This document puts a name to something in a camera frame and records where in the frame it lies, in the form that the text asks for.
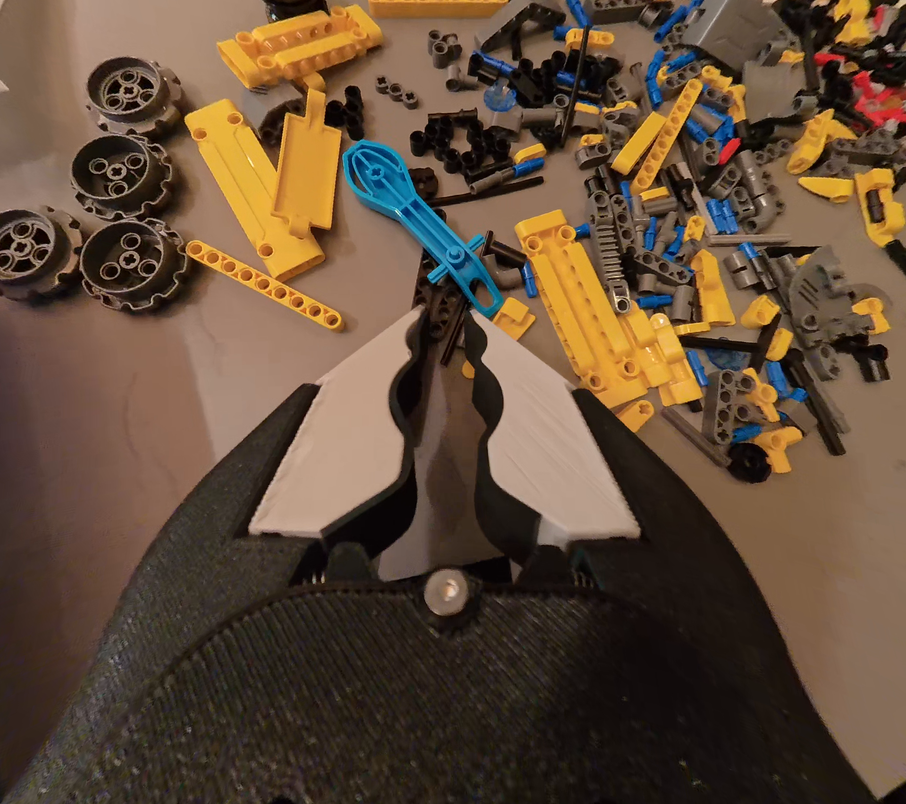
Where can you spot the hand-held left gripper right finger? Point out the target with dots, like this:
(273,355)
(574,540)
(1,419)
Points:
(552,457)

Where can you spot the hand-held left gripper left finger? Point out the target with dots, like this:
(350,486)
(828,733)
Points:
(340,450)

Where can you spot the black perforated toy beam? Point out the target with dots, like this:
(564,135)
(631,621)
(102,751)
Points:
(433,294)

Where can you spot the yellow thin toy beam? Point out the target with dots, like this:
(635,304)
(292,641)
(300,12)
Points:
(262,284)

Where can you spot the pile of toy building pieces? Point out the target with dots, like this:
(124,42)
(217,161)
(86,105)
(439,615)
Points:
(651,266)

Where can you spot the blue toy tool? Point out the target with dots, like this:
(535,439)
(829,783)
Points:
(425,216)

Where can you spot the grey toy wheel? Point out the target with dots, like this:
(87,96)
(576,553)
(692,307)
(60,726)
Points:
(134,262)
(131,93)
(120,174)
(32,252)

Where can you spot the short yellow toy panel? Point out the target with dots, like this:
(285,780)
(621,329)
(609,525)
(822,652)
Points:
(308,167)

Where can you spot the long yellow toy panel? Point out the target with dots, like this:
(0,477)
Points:
(226,160)

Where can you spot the yellow thick toy beam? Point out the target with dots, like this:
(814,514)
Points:
(439,3)

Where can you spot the large yellow toy frame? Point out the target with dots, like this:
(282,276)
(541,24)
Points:
(587,301)

